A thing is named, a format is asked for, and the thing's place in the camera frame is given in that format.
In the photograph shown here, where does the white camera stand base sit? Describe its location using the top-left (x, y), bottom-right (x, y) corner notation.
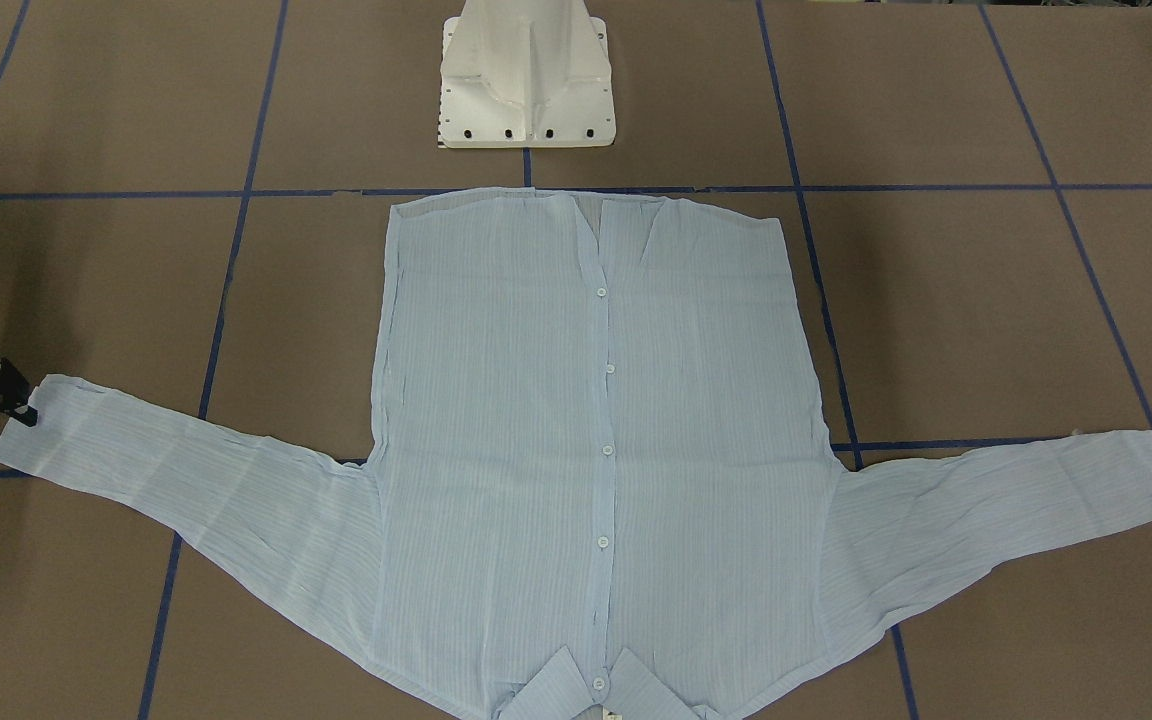
top-left (435, 1), bottom-right (617, 149)

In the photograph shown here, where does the light blue button shirt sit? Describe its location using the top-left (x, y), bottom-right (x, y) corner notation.
top-left (0, 188), bottom-right (1152, 719)

